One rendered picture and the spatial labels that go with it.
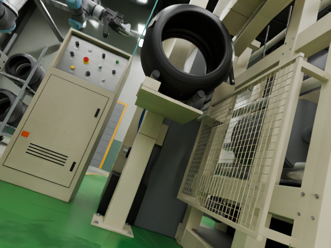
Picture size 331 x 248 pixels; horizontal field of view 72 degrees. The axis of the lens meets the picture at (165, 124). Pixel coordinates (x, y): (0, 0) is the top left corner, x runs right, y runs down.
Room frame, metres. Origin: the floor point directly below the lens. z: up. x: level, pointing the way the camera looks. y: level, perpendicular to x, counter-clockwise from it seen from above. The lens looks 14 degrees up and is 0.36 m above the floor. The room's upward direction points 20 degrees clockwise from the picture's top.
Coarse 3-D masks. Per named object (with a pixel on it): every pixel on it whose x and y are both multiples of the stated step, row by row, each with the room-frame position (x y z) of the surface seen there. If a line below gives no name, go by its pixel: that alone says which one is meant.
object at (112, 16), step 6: (102, 12) 1.19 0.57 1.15; (108, 12) 1.21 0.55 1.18; (114, 12) 1.21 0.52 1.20; (102, 18) 1.22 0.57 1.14; (108, 18) 1.21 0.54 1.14; (114, 18) 1.20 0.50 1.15; (120, 18) 1.22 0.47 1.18; (108, 24) 1.23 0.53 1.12; (114, 24) 1.20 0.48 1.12; (114, 30) 1.26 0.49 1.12
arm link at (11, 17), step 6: (6, 0) 1.13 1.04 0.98; (12, 0) 1.14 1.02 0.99; (18, 0) 1.15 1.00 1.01; (24, 0) 1.17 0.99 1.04; (6, 6) 1.12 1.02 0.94; (12, 6) 1.14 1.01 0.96; (18, 6) 1.17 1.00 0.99; (6, 12) 1.13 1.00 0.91; (12, 12) 1.15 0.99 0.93; (6, 18) 1.14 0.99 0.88; (12, 18) 1.17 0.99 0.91; (0, 24) 1.14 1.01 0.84; (6, 24) 1.16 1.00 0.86; (12, 24) 1.20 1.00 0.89; (0, 30) 1.19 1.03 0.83; (6, 30) 1.20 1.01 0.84; (12, 30) 1.23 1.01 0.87
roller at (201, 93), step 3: (195, 93) 1.26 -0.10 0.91; (198, 93) 1.21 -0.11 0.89; (201, 93) 1.21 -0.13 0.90; (204, 93) 1.22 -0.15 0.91; (192, 96) 1.30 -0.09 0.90; (195, 96) 1.25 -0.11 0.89; (198, 96) 1.22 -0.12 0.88; (201, 96) 1.21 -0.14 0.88; (189, 99) 1.35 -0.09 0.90; (192, 99) 1.30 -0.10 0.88; (195, 99) 1.27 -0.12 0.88; (198, 99) 1.26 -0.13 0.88; (186, 102) 1.41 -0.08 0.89; (189, 102) 1.36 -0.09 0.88; (192, 102) 1.33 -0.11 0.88; (195, 102) 1.33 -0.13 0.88; (189, 105) 1.40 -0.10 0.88
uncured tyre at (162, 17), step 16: (160, 16) 1.16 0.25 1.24; (176, 16) 1.32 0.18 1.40; (192, 16) 1.31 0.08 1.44; (208, 16) 1.19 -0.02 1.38; (160, 32) 1.16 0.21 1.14; (176, 32) 1.45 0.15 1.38; (192, 32) 1.45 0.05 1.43; (208, 32) 1.39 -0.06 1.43; (224, 32) 1.21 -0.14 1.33; (144, 48) 1.21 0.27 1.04; (160, 48) 1.16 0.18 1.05; (208, 48) 1.48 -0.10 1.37; (224, 48) 1.24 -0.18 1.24; (144, 64) 1.31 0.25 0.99; (160, 64) 1.18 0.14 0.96; (208, 64) 1.50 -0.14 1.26; (224, 64) 1.23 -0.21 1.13; (160, 80) 1.25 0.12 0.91; (176, 80) 1.20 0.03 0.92; (192, 80) 1.20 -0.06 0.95; (208, 80) 1.22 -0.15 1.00; (176, 96) 1.37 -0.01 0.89
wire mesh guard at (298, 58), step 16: (288, 64) 0.82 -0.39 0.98; (256, 80) 1.02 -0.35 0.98; (288, 96) 0.76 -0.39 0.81; (240, 112) 1.10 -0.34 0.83; (288, 112) 0.75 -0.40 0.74; (256, 128) 0.92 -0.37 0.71; (240, 144) 1.01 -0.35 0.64; (256, 144) 0.89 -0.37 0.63; (192, 160) 1.59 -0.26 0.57; (256, 160) 0.86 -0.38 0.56; (272, 160) 0.76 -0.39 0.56; (208, 176) 1.25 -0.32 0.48; (272, 176) 0.75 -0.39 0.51; (208, 192) 1.19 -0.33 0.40; (256, 224) 0.76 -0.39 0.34
